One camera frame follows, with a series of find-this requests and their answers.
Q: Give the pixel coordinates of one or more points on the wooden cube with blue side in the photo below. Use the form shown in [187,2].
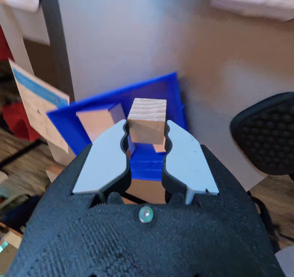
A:
[147,125]

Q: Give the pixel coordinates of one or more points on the white desk stand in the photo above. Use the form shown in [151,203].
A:
[248,1]

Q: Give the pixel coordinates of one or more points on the black chair armrest pad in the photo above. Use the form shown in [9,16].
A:
[264,132]

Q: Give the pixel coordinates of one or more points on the red bag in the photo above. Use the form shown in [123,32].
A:
[16,123]

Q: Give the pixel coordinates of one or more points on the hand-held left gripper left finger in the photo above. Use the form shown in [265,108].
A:
[101,160]

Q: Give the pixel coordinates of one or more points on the blue plastic bin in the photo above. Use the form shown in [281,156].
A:
[149,90]

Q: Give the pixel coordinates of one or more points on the paper leaflet with blue band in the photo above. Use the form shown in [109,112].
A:
[39,107]

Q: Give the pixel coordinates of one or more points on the large white block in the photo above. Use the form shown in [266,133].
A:
[96,123]

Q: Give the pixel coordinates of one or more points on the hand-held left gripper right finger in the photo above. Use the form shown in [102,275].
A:
[188,162]

